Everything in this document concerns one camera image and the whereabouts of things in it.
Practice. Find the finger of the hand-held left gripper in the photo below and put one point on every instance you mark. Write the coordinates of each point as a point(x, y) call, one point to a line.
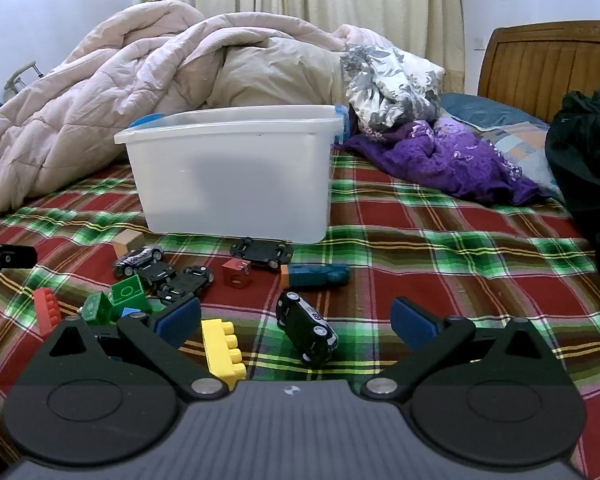
point(15, 256)

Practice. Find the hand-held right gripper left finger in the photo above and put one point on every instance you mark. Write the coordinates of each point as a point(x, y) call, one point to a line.
point(177, 321)

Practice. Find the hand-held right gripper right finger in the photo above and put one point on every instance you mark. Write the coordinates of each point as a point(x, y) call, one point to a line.
point(412, 324)

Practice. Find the black toy car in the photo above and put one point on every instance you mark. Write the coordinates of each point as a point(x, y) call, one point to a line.
point(305, 325)

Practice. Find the translucent plastic storage container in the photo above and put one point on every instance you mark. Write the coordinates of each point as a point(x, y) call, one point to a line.
point(230, 185)

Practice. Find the black toy car chassis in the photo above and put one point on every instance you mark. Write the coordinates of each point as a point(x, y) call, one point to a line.
point(155, 272)
point(261, 251)
point(187, 282)

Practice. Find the small blue toy brick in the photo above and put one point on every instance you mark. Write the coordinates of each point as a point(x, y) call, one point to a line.
point(127, 310)

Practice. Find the green toy brick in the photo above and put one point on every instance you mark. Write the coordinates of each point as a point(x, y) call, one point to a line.
point(129, 296)
point(96, 307)

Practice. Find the yellow toy brick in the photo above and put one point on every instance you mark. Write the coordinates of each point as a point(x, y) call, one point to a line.
point(222, 355)

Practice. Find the red toy brick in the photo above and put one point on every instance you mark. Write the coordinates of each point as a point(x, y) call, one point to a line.
point(47, 312)

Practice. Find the silver toy car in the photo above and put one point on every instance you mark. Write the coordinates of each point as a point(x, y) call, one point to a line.
point(139, 259)

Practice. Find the red toy cube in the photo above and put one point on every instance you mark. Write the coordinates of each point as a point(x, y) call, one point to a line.
point(236, 274)

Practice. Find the red green plaid bed sheet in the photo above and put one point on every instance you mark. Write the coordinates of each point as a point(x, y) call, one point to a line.
point(455, 260)

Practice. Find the wooden block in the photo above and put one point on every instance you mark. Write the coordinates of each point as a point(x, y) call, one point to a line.
point(127, 242)

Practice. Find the blue wooden peg figure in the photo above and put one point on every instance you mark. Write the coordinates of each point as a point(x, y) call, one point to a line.
point(315, 276)

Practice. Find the pink quilted comforter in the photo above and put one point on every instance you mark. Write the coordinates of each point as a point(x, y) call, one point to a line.
point(80, 110)

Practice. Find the purple floral blanket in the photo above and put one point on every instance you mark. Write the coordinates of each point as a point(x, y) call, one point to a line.
point(445, 160)

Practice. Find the patchwork pillow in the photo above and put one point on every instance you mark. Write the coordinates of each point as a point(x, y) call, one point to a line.
point(522, 145)

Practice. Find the blue pillow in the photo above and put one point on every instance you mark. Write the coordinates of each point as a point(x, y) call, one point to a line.
point(485, 110)

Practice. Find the grey floral white cloth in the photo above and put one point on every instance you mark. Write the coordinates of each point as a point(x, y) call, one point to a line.
point(390, 90)

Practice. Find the black jacket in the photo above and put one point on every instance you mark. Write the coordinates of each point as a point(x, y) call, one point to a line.
point(590, 160)

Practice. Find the beige duvet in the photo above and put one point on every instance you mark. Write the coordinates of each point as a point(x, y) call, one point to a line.
point(280, 75)

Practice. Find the wooden headboard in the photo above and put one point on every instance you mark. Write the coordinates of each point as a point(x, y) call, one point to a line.
point(540, 65)

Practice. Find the white wall socket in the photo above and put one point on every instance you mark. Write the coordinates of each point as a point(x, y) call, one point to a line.
point(477, 43)

